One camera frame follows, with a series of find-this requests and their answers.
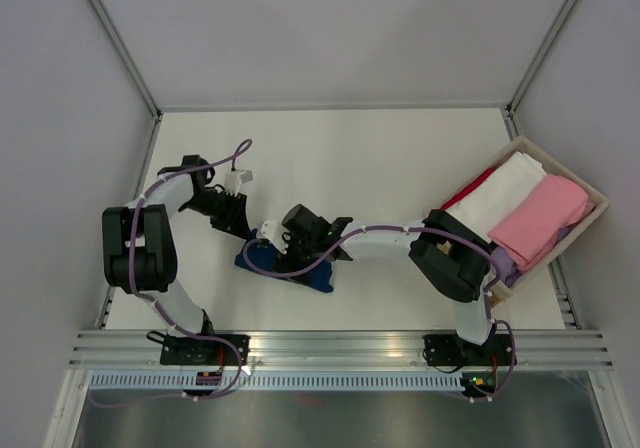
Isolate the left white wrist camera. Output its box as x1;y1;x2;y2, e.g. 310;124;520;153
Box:
224;169;253;196

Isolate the pink rolled t shirt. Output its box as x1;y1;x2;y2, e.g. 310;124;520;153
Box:
488;175;589;272

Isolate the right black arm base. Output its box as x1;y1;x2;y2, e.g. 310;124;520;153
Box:
423;333;515;368

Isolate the purple rolled t shirt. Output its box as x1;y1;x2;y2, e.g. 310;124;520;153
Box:
492;226;573;288

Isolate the blue t shirt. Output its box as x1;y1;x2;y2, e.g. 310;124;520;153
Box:
234;229;334;294

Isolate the white slotted cable duct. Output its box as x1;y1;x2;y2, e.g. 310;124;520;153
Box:
89;370;464;392

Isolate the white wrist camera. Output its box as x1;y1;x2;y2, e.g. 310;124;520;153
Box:
224;169;253;196
257;220;283;245

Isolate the wicker basket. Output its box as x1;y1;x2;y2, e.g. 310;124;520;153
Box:
443;136;609;303

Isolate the red rolled t shirt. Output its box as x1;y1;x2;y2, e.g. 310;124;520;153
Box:
441;167;496;210

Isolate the purple cable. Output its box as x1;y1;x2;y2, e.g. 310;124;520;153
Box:
244;222;517;405
89;138;254;409

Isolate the white rolled t shirt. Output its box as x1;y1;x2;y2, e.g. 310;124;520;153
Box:
445;151;547;243

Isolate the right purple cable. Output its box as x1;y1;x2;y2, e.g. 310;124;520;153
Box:
244;222;517;405

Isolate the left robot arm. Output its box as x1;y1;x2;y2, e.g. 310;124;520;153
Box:
101;155;253;364

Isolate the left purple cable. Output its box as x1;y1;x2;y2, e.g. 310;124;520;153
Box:
89;138;254;409

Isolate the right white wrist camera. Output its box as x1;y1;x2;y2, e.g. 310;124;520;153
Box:
257;220;283;245

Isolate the aluminium frame rail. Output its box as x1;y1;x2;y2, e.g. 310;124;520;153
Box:
68;330;613;371

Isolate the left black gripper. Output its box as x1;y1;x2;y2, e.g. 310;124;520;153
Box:
182;190;252;242

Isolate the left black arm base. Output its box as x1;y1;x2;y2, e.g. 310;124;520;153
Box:
147;331;250;367

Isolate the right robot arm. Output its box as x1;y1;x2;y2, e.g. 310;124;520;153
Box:
273;204;495;363

